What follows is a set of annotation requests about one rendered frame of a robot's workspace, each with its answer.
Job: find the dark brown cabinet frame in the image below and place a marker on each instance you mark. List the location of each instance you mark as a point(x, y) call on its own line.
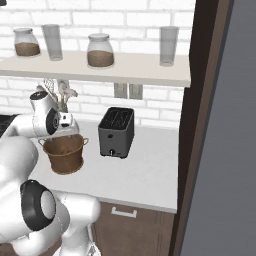
point(193, 100)

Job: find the dark grey toaster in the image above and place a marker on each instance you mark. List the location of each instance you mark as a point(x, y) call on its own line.
point(115, 140)

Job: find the black hob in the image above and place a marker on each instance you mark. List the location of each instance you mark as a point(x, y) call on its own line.
point(6, 123)

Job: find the brown drawer front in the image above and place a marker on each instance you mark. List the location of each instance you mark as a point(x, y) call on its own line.
point(140, 233)

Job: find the pot of white kitchen utensils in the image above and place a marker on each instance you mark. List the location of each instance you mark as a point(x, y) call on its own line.
point(64, 100)

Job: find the beige wall shelf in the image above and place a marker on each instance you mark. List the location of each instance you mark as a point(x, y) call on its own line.
point(133, 71)

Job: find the brown copper basket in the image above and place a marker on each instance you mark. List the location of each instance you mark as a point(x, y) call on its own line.
point(65, 156)

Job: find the glass jar with brown contents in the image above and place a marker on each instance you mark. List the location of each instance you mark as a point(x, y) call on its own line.
point(26, 46)
point(100, 55)

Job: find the grey tall cabinet door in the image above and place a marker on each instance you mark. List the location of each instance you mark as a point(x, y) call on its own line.
point(230, 150)

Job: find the clear glass tumbler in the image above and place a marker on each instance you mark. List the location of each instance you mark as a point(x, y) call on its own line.
point(169, 45)
point(52, 41)

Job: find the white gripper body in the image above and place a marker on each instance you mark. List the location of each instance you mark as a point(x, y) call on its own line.
point(70, 129)

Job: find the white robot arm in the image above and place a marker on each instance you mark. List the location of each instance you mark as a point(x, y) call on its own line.
point(20, 160)

